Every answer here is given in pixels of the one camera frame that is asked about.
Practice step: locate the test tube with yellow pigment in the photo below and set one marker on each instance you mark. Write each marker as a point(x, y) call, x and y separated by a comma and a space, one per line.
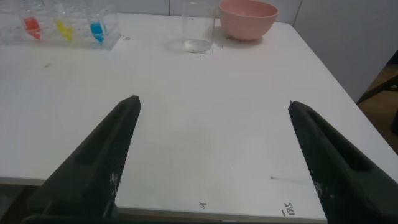
point(65, 29)

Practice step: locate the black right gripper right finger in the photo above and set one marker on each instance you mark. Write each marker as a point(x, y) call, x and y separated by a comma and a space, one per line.
point(342, 174)

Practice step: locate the clear glass beaker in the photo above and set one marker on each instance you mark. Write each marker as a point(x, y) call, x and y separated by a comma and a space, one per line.
point(198, 43)

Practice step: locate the test tube with red pigment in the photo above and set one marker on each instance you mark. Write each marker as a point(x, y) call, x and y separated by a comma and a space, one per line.
point(32, 26)

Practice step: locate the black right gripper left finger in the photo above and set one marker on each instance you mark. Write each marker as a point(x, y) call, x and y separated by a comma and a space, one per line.
point(93, 168)

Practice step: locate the clear plastic test tube rack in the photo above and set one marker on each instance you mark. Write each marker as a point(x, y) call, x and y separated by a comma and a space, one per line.
point(46, 40)

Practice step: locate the pink bowl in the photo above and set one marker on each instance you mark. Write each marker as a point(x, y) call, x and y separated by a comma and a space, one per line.
point(247, 23)

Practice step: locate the test tube with blue pigment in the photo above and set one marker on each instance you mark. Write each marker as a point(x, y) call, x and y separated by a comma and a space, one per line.
point(97, 30)

